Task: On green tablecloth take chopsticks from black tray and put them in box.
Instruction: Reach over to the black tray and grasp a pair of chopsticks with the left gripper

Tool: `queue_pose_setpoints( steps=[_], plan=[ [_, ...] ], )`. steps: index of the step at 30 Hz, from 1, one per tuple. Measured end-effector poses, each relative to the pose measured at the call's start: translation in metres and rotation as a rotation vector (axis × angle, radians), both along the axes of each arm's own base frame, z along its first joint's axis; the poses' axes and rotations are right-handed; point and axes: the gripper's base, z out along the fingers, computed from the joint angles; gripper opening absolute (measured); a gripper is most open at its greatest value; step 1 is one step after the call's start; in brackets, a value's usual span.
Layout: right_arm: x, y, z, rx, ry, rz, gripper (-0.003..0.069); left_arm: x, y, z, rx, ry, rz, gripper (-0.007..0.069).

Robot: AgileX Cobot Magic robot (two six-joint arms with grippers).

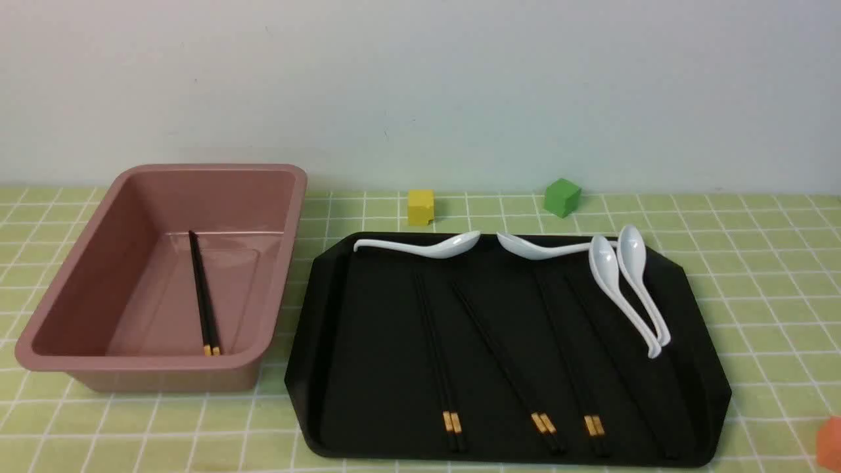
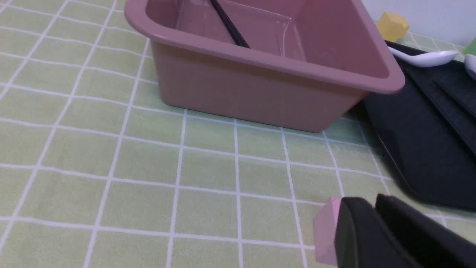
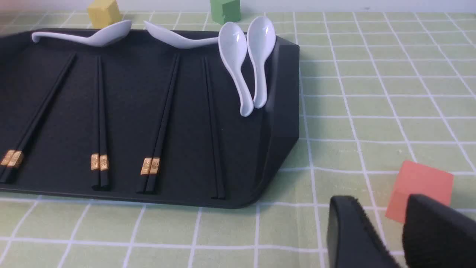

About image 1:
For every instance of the white spoon left of pair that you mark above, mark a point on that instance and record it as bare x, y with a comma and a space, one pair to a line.
606, 272

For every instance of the white spoon right of pair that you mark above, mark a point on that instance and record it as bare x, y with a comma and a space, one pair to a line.
632, 260

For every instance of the black serving tray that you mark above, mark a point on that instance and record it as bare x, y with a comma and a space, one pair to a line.
362, 384

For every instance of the green cube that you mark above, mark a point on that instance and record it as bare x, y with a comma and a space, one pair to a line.
562, 197

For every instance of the white spoon of pair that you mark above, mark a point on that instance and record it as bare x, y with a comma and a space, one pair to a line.
632, 260
606, 272

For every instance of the white spoon centre top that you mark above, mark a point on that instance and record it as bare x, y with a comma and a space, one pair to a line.
525, 249

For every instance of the black chopstick pair middle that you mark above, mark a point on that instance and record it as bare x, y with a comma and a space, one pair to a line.
520, 386

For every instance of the black chopstick pair in bin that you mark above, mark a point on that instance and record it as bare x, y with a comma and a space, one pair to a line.
210, 337

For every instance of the black chopstick pair gold band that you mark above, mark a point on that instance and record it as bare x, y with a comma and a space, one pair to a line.
456, 439

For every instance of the orange cube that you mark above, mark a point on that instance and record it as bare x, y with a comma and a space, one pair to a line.
828, 444

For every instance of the pink rectangular plastic bin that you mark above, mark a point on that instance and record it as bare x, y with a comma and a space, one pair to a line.
121, 313

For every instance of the black chopstick pair right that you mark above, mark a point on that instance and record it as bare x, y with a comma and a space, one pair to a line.
578, 383

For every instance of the yellow cube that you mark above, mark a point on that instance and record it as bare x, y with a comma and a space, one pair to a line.
420, 207

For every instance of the white spoon far left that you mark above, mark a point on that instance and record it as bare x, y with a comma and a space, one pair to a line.
448, 248

